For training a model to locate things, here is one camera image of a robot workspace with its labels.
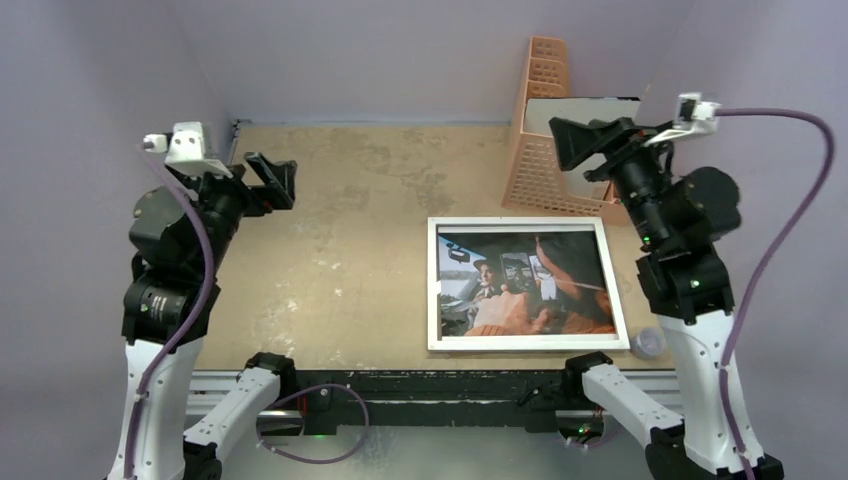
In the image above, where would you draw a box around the printed photo of driver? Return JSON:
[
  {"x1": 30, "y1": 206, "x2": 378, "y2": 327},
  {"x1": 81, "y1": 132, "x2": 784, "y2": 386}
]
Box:
[{"x1": 436, "y1": 230, "x2": 617, "y2": 337}]

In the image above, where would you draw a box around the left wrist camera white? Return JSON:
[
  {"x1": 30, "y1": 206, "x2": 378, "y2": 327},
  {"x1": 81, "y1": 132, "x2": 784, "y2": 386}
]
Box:
[{"x1": 141, "y1": 121, "x2": 233, "y2": 178}]

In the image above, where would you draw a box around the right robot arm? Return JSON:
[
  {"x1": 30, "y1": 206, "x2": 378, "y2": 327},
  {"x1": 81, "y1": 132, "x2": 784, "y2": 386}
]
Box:
[{"x1": 549, "y1": 117, "x2": 785, "y2": 479}]

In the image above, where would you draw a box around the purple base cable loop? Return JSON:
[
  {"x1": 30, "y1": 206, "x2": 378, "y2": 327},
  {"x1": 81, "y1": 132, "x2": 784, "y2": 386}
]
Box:
[{"x1": 256, "y1": 382, "x2": 370, "y2": 465}]

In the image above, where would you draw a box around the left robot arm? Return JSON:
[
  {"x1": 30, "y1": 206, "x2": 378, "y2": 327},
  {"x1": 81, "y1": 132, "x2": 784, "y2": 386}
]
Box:
[{"x1": 109, "y1": 152, "x2": 298, "y2": 479}]

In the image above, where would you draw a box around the white wooden picture frame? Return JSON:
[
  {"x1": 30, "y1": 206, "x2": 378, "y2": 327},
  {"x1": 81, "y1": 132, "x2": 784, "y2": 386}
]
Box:
[{"x1": 427, "y1": 217, "x2": 630, "y2": 353}]

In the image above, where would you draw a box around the orange plastic file organizer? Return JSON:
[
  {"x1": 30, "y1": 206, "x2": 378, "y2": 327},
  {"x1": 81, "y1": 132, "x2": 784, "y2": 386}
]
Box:
[{"x1": 501, "y1": 36, "x2": 630, "y2": 226}]

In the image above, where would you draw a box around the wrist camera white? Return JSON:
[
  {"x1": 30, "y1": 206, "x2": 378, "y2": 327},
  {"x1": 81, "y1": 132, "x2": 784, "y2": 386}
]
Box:
[
  {"x1": 141, "y1": 121, "x2": 233, "y2": 178},
  {"x1": 644, "y1": 92, "x2": 722, "y2": 147}
]

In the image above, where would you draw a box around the white board sheet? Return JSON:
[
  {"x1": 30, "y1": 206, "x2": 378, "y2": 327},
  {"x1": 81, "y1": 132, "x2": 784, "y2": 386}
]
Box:
[{"x1": 526, "y1": 97, "x2": 642, "y2": 200}]

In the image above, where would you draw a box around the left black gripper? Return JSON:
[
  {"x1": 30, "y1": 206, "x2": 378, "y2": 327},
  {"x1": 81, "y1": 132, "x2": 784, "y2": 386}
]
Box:
[{"x1": 178, "y1": 149, "x2": 296, "y2": 274}]

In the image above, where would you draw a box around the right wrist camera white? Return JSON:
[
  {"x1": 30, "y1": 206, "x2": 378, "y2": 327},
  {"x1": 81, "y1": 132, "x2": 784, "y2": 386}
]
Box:
[{"x1": 644, "y1": 92, "x2": 722, "y2": 147}]

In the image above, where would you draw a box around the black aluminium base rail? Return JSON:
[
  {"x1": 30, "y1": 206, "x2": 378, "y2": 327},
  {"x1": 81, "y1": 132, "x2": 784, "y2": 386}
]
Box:
[{"x1": 185, "y1": 369, "x2": 687, "y2": 439}]

